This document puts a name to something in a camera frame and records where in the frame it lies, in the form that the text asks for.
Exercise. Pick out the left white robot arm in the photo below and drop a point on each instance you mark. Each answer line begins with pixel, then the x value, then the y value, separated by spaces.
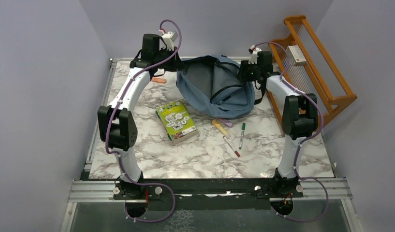
pixel 117 127

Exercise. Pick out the orange wooden rack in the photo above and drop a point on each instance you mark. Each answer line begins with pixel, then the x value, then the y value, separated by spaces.
pixel 320 75

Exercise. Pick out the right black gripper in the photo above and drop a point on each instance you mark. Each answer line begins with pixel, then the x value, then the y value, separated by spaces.
pixel 244 67

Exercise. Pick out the green illustrated book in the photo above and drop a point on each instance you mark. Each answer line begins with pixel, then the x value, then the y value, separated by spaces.
pixel 177 122

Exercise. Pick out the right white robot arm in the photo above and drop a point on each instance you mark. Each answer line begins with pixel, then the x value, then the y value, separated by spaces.
pixel 299 119

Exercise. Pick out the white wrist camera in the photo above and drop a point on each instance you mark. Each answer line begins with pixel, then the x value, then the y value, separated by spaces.
pixel 169 38
pixel 254 54

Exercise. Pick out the yellow orange highlighter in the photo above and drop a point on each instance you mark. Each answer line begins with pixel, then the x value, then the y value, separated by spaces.
pixel 220 128

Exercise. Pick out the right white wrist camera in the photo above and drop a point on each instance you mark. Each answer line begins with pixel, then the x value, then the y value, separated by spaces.
pixel 254 54

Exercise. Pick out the green marker pen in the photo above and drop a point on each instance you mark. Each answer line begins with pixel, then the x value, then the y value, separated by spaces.
pixel 242 135

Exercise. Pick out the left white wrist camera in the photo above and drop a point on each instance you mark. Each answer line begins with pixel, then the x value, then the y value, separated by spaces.
pixel 169 38

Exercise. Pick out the pink highlighter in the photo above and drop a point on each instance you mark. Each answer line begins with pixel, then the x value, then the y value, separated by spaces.
pixel 226 122

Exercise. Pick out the red marker pen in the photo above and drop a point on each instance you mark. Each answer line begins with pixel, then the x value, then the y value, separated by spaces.
pixel 228 142

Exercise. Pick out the blue student backpack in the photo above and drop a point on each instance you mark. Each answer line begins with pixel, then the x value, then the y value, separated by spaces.
pixel 210 84

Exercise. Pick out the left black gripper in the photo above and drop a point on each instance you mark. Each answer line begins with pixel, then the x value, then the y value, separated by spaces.
pixel 177 64

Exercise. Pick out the black metal base rail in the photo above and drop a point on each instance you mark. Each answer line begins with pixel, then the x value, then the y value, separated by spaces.
pixel 206 193

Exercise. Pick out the small white box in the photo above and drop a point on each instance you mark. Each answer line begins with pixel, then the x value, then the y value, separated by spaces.
pixel 295 56

